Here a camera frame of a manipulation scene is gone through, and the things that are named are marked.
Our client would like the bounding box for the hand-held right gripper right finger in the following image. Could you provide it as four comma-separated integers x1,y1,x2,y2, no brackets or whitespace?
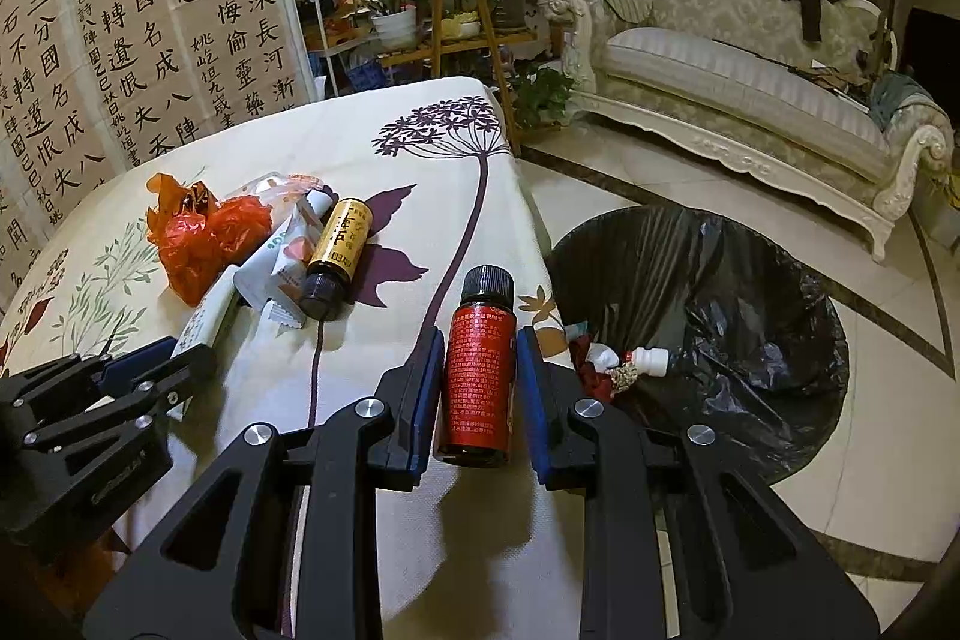
514,325,882,640

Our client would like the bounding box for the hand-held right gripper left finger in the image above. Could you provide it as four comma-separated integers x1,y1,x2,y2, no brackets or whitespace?
82,325,447,640

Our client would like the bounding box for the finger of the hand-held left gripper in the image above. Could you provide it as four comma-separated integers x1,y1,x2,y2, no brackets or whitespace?
0,337,177,420
22,347,218,461

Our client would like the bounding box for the dark red cloth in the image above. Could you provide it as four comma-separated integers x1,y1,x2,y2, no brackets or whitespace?
570,340,616,405

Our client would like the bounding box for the red label dark bottle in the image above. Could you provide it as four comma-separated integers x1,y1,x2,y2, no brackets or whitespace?
435,265,518,467

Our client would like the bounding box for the white pouch packet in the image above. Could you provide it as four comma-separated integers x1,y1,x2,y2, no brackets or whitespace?
169,269,241,420

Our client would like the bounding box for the white tissue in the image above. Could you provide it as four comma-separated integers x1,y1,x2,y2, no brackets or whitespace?
585,340,623,375

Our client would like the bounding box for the small white bottle red label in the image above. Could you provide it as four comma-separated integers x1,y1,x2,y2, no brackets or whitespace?
622,346,670,378

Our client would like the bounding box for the silver wrapper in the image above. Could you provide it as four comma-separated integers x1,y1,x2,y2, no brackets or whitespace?
259,235,316,330

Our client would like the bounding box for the red-orange plastic bag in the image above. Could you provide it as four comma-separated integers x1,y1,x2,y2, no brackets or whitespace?
161,194,275,307

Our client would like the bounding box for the white green wrapper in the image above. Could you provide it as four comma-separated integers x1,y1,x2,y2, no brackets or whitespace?
236,188,335,311

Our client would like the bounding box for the gold label dark bottle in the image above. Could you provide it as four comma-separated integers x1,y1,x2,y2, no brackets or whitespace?
300,197,376,320

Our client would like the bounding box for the trash bin with black bag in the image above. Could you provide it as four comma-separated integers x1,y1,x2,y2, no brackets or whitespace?
544,203,852,487

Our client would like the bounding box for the person's left forearm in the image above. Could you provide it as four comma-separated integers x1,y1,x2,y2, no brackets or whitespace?
30,524,132,585

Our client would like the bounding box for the calligraphy paper sheet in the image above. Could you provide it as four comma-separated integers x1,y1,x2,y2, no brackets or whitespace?
0,0,113,311

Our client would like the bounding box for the low leafy green plant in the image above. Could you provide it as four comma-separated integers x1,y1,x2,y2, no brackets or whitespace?
510,62,575,131

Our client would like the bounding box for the blue plastic crate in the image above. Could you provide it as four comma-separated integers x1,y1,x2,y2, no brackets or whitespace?
345,62,391,90

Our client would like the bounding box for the calligraphy scroll screen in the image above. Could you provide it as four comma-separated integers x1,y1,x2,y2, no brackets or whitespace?
67,0,316,176

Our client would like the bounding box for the white metal shelf rack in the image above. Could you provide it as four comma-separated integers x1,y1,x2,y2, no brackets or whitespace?
292,0,391,101

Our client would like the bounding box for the yellow flower pot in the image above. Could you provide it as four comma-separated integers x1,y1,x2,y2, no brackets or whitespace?
439,10,481,41

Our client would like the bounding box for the cream carved sofa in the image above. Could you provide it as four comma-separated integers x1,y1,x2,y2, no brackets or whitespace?
540,0,957,262

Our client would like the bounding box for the dark brown cloth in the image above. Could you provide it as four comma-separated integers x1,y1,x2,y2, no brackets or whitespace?
787,62,871,94

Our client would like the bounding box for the teal blanket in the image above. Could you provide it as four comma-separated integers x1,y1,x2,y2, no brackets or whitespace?
870,74,931,131

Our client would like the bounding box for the dark brown cabinet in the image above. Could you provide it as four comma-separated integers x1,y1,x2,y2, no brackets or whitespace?
900,6,960,101

